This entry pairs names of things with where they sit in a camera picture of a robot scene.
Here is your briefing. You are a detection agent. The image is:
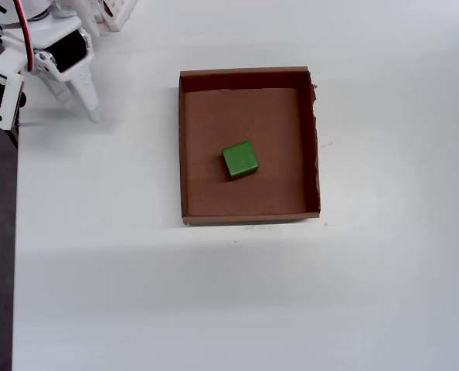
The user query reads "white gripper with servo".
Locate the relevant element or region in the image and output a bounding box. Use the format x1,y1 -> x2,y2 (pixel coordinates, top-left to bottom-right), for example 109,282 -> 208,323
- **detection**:
0,16 -> 101,124

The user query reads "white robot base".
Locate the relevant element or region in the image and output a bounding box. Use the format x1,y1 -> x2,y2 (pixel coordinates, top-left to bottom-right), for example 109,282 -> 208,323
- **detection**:
100,0 -> 138,32

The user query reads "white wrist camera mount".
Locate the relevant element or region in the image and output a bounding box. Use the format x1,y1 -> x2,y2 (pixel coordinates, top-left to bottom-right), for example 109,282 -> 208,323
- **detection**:
0,60 -> 25,129

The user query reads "brown cardboard box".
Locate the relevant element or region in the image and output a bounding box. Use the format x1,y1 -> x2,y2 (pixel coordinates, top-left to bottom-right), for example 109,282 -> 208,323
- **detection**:
178,65 -> 323,227

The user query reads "green cube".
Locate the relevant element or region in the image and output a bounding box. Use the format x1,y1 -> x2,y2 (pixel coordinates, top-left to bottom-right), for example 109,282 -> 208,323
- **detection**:
220,141 -> 261,182

